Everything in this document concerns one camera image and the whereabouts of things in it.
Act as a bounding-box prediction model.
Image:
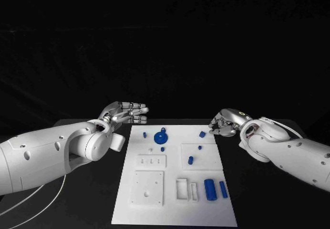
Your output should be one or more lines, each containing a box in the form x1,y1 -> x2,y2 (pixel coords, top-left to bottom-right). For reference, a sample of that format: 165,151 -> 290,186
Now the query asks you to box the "thick blue cylinder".
204,178 -> 218,201

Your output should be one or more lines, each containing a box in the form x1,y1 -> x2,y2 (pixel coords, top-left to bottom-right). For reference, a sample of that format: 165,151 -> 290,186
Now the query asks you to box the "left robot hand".
98,101 -> 150,125

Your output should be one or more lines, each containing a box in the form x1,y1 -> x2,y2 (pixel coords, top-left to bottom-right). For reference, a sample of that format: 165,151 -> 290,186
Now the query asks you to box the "blue gear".
153,127 -> 170,145

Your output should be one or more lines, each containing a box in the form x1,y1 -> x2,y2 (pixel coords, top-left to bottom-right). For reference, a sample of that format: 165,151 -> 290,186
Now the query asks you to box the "white task board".
111,125 -> 238,228

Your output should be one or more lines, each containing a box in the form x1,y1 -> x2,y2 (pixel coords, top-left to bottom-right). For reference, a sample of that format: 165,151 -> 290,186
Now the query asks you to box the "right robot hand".
208,108 -> 254,137

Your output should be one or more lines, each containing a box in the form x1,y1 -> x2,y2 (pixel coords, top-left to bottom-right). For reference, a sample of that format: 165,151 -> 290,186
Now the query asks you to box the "thin blue cylinder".
219,181 -> 229,199

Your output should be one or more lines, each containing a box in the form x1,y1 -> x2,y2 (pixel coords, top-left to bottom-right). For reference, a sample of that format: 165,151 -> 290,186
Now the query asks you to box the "white cable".
15,174 -> 68,229
263,117 -> 304,140
0,185 -> 45,216

